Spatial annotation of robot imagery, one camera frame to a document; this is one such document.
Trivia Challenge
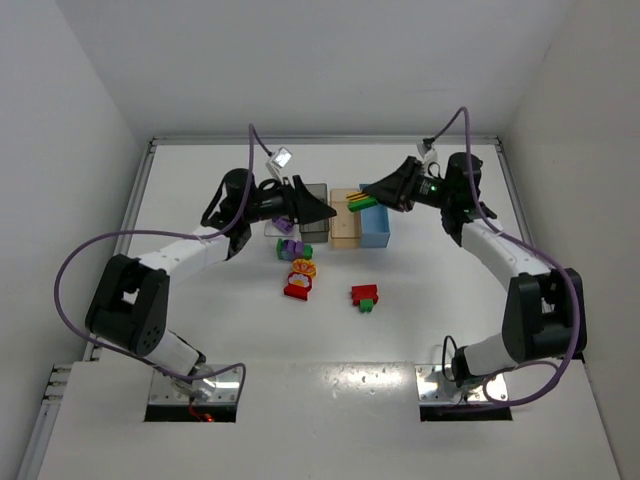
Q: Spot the green lego plate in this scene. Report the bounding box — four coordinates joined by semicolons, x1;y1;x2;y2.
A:
348;197;378;212

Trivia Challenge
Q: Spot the red lego brick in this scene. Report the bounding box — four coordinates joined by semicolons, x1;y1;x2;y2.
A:
351;284;379;306

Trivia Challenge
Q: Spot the purple curved lego piece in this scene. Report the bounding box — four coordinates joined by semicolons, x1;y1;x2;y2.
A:
282;239;304;261

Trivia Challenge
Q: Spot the yellow butterfly lego piece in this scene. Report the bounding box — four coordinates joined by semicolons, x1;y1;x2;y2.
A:
292;258;317;278

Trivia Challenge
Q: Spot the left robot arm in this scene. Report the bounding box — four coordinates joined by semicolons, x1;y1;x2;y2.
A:
85;168;336;381

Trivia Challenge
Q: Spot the purple lego brick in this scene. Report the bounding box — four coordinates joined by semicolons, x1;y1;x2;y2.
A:
271;216;295;235

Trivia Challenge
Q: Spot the smoke grey plastic container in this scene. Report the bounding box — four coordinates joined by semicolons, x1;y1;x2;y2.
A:
297;182;330;243

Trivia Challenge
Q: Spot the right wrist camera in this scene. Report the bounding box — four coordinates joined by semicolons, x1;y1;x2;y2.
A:
417;138;437;164

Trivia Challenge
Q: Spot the small green lego brick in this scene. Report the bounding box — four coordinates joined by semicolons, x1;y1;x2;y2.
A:
358;299;375;313

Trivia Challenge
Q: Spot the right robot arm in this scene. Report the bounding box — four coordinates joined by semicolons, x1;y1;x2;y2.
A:
364;152;587;386

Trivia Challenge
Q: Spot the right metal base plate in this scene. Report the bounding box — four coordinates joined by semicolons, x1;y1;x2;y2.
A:
415;364;509;408

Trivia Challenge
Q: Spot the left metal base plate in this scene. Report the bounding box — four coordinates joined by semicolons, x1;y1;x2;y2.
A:
148;364;243;407

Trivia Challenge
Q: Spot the clear plastic container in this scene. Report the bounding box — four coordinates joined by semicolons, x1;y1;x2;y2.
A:
264;219;297;238

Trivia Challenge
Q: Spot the red flower lego piece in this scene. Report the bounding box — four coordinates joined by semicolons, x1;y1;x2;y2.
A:
283;272;313;301

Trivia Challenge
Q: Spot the yellow lego brick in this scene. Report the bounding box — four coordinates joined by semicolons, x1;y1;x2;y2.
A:
346;192;368;202

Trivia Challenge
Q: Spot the blue plastic container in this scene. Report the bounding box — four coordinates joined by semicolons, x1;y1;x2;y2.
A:
360;203;391;249

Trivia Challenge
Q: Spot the tan plastic container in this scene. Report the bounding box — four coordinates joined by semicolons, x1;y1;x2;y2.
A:
329;189;361;250

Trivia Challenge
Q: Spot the metal base plate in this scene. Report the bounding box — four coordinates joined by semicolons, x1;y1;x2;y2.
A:
148;364;243;407
415;364;509;408

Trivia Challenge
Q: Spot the aluminium table frame rail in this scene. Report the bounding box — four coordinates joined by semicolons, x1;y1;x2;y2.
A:
16;135;530;479

